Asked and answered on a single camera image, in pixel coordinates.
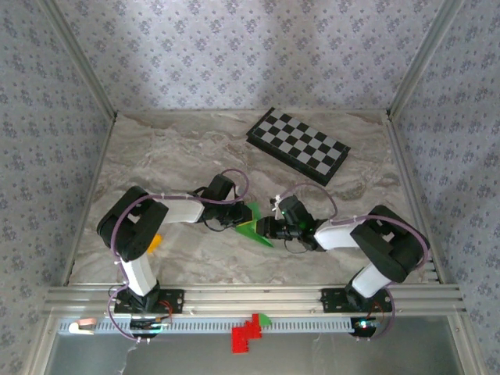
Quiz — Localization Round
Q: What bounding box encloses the black controller board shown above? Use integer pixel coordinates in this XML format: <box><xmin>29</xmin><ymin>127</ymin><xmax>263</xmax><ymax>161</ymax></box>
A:
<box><xmin>130</xmin><ymin>316</ymin><xmax>173</xmax><ymax>338</ymax></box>
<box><xmin>350</xmin><ymin>316</ymin><xmax>379</xmax><ymax>339</ymax></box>

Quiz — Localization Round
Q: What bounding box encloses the red toy brick stack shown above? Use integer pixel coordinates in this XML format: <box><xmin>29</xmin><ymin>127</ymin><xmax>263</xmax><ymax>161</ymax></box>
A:
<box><xmin>231</xmin><ymin>313</ymin><xmax>263</xmax><ymax>355</ymax></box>

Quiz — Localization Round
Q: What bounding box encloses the grey metal sheet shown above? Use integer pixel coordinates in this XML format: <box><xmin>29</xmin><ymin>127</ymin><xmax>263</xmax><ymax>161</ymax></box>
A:
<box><xmin>45</xmin><ymin>334</ymin><xmax>468</xmax><ymax>375</ymax></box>

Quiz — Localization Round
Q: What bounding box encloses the aluminium frame post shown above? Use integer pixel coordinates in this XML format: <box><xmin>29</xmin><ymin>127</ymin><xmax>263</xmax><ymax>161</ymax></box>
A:
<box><xmin>387</xmin><ymin>0</ymin><xmax>466</xmax><ymax>120</ymax></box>
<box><xmin>37</xmin><ymin>0</ymin><xmax>119</xmax><ymax>120</ymax></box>

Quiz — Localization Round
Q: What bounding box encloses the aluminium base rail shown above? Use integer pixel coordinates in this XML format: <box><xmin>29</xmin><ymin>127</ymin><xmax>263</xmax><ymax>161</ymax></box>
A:
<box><xmin>42</xmin><ymin>284</ymin><xmax>468</xmax><ymax>316</ymax></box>

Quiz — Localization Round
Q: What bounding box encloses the grey slotted cable duct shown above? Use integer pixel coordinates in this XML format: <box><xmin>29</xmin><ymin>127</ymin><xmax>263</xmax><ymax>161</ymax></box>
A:
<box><xmin>57</xmin><ymin>316</ymin><xmax>378</xmax><ymax>335</ymax></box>

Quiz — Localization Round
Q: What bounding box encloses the thin black cable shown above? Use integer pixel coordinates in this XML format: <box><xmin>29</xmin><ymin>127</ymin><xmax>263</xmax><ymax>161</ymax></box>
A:
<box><xmin>283</xmin><ymin>237</ymin><xmax>309</xmax><ymax>255</ymax></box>
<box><xmin>202</xmin><ymin>218</ymin><xmax>227</xmax><ymax>234</ymax></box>

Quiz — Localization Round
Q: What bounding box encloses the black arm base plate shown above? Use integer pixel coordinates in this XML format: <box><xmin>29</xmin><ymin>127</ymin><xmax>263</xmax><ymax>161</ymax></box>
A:
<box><xmin>320</xmin><ymin>287</ymin><xmax>393</xmax><ymax>315</ymax></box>
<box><xmin>114</xmin><ymin>287</ymin><xmax>185</xmax><ymax>316</ymax></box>

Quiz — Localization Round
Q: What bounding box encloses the purple cable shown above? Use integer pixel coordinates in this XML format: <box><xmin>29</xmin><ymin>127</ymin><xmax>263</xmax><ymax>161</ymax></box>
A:
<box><xmin>273</xmin><ymin>182</ymin><xmax>430</xmax><ymax>343</ymax></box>
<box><xmin>107</xmin><ymin>168</ymin><xmax>251</xmax><ymax>345</ymax></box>

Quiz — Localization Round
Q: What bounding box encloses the folded black chessboard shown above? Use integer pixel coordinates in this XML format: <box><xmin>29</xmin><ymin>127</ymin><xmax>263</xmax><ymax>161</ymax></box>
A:
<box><xmin>245</xmin><ymin>106</ymin><xmax>352</xmax><ymax>187</ymax></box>

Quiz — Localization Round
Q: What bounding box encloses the aluminium side rail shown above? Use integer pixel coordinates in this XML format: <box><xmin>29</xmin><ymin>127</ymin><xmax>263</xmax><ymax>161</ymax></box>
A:
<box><xmin>384</xmin><ymin>112</ymin><xmax>448</xmax><ymax>285</ymax></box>
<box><xmin>61</xmin><ymin>115</ymin><xmax>117</xmax><ymax>285</ymax></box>

